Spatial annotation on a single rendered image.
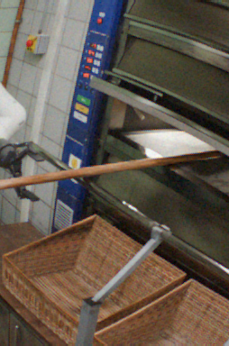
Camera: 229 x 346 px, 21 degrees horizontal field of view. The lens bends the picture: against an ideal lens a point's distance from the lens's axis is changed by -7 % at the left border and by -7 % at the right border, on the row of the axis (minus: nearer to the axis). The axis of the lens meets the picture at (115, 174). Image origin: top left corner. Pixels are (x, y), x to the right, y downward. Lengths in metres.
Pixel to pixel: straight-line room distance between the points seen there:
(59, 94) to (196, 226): 0.94
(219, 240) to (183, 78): 0.60
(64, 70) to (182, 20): 0.78
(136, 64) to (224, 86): 0.44
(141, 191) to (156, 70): 0.48
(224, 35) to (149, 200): 0.78
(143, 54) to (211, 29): 0.40
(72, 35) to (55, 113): 0.40
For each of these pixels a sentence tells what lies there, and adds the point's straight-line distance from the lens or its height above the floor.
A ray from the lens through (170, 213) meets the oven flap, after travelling 2.35.
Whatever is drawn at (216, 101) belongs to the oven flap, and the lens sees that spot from 2.12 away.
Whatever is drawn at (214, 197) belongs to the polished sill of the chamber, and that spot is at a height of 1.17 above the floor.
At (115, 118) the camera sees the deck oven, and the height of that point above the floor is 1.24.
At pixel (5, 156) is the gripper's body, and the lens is 2.09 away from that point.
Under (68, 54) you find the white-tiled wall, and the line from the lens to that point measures 2.77.
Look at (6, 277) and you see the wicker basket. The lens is 2.45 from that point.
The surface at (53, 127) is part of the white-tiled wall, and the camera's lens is 2.85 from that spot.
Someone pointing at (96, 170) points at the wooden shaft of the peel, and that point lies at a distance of 2.11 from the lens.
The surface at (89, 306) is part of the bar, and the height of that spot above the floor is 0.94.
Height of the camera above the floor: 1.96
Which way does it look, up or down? 21 degrees down
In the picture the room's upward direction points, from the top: 11 degrees clockwise
